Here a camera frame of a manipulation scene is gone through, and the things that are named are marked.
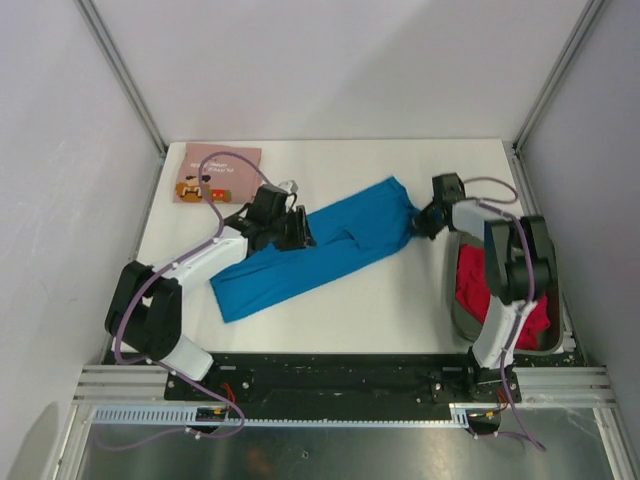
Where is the right aluminium frame post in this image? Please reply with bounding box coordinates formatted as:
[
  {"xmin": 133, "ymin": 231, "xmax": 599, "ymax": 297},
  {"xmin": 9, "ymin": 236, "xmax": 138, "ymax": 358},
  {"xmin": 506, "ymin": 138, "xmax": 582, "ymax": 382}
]
[{"xmin": 514, "ymin": 0, "xmax": 610, "ymax": 151}]

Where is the left aluminium frame post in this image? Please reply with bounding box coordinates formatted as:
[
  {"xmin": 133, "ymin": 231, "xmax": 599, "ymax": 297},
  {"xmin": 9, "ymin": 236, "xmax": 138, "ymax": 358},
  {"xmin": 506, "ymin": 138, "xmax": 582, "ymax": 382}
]
[{"xmin": 74, "ymin": 0, "xmax": 168, "ymax": 157}]

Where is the red t shirt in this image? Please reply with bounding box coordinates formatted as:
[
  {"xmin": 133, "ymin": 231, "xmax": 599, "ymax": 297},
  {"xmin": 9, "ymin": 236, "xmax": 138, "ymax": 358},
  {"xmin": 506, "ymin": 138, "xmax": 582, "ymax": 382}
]
[{"xmin": 453, "ymin": 244, "xmax": 552, "ymax": 351}]

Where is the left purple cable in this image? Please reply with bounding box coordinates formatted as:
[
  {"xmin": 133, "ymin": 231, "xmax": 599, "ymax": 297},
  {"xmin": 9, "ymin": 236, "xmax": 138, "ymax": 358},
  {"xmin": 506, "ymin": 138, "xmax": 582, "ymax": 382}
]
[{"xmin": 93, "ymin": 151, "xmax": 274, "ymax": 453}]

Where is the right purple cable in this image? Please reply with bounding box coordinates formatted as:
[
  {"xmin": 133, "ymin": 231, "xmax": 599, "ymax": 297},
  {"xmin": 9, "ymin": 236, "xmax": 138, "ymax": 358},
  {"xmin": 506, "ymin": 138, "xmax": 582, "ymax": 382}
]
[{"xmin": 462, "ymin": 177, "xmax": 549, "ymax": 453}]

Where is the grey plastic basket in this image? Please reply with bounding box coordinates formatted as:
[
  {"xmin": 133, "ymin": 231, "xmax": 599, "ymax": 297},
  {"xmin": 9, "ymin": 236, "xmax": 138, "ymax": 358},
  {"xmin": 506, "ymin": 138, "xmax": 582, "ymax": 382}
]
[{"xmin": 446, "ymin": 215, "xmax": 563, "ymax": 355}]

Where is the white slotted cable duct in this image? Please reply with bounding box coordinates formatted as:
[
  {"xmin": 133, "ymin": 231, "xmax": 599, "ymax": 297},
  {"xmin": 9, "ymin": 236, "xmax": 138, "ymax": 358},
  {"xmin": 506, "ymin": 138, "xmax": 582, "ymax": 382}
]
[{"xmin": 91, "ymin": 402, "xmax": 521, "ymax": 430}]

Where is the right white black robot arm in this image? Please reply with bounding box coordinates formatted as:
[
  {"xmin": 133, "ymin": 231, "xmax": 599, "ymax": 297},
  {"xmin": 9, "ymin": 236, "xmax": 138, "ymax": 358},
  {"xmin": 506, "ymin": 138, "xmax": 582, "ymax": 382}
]
[{"xmin": 412, "ymin": 173, "xmax": 558, "ymax": 402}]

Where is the aluminium extrusion rail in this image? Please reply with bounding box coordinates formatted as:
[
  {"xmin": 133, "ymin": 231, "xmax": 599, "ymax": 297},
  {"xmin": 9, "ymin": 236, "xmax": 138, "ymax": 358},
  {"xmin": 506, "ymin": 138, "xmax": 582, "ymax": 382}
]
[{"xmin": 72, "ymin": 365, "xmax": 616, "ymax": 409}]

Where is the pink printed t shirt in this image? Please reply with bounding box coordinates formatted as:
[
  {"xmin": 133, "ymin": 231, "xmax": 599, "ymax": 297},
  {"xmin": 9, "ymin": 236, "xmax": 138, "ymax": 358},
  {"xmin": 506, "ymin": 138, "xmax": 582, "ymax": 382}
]
[{"xmin": 173, "ymin": 143, "xmax": 262, "ymax": 205}]

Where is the purple cable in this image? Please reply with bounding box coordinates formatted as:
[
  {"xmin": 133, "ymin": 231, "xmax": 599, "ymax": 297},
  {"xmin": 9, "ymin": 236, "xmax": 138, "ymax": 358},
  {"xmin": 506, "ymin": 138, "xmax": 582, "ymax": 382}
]
[
  {"xmin": 462, "ymin": 177, "xmax": 549, "ymax": 453},
  {"xmin": 93, "ymin": 151, "xmax": 274, "ymax": 453}
]

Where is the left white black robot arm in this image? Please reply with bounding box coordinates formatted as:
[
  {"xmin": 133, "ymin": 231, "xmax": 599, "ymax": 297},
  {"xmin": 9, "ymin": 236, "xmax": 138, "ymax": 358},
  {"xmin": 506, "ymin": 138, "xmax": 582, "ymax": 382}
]
[{"xmin": 105, "ymin": 180, "xmax": 316, "ymax": 400}]

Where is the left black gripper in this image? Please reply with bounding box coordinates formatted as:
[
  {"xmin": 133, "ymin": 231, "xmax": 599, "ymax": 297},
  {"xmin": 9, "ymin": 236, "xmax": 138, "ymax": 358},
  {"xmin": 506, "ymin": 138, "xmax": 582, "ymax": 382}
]
[{"xmin": 267, "ymin": 206, "xmax": 315, "ymax": 252}]

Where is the blue t shirt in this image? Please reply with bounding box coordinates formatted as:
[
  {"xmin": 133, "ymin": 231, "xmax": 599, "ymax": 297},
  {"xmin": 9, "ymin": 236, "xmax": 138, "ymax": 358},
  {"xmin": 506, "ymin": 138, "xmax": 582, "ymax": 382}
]
[{"xmin": 211, "ymin": 177, "xmax": 419, "ymax": 323}]

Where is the aluminium frame post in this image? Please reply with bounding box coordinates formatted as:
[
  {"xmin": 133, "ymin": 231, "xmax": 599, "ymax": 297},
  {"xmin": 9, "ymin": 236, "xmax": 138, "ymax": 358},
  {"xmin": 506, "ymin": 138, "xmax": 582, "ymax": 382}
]
[
  {"xmin": 74, "ymin": 0, "xmax": 168, "ymax": 157},
  {"xmin": 514, "ymin": 0, "xmax": 610, "ymax": 151}
]

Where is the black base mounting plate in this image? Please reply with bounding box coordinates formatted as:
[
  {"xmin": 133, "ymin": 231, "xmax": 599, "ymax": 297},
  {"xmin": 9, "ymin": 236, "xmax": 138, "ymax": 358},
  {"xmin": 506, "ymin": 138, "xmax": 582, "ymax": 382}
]
[{"xmin": 102, "ymin": 352, "xmax": 522, "ymax": 422}]

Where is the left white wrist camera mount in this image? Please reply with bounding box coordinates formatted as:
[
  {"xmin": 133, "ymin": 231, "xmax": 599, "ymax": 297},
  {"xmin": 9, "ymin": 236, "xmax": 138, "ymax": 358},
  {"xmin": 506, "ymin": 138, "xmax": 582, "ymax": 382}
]
[{"xmin": 278, "ymin": 180, "xmax": 298, "ymax": 194}]

